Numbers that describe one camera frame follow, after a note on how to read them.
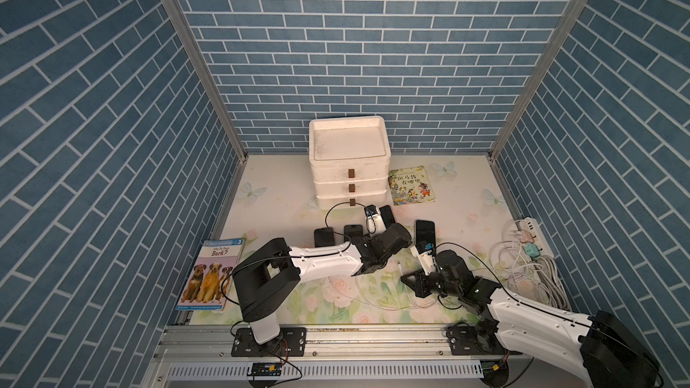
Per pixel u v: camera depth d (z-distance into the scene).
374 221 0.75
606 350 0.42
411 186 1.09
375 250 0.63
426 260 0.76
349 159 0.86
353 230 0.98
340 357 0.72
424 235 0.94
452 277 0.65
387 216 0.82
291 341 0.73
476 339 0.67
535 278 0.86
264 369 0.72
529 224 0.97
